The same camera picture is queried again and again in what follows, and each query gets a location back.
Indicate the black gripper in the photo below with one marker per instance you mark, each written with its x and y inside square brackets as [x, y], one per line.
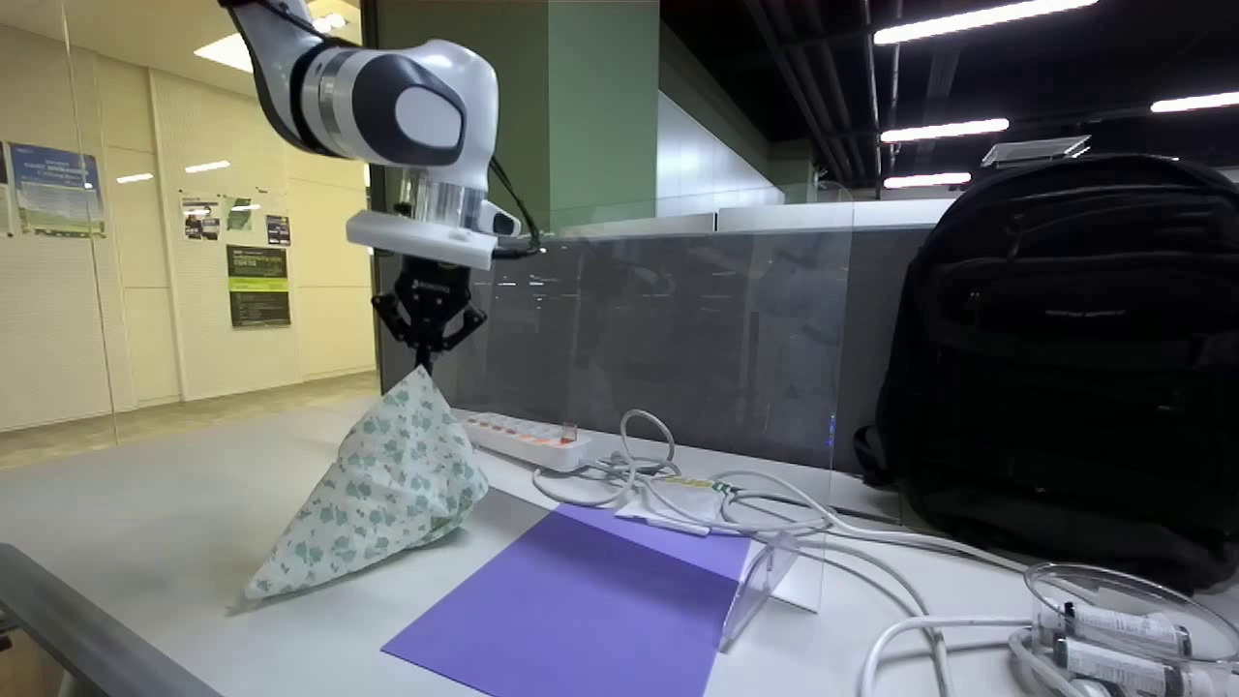
[432, 303]

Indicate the white floral cloth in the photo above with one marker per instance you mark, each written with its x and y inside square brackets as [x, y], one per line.
[388, 490]

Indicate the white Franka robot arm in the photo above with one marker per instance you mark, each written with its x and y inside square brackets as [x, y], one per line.
[388, 117]

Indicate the white power strip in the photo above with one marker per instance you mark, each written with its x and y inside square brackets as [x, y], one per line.
[529, 443]

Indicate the purple paper sheet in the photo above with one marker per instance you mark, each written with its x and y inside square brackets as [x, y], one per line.
[581, 606]

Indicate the grey partition panel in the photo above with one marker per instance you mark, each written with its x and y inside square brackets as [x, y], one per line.
[893, 325]

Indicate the ceiling light strip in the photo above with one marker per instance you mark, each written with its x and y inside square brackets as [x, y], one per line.
[983, 20]
[948, 128]
[929, 181]
[1193, 104]

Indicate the black backpack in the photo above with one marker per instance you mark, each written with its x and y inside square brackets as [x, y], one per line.
[1071, 362]

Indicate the white power adapter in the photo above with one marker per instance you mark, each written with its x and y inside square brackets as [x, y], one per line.
[1126, 630]
[1149, 673]

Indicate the dark wall sign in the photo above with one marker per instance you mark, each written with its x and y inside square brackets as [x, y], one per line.
[256, 266]
[261, 310]

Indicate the small wall photo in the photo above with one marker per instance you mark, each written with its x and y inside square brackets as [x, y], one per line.
[202, 217]
[276, 230]
[241, 214]

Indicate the blue wall poster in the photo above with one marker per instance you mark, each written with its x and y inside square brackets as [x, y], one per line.
[57, 193]

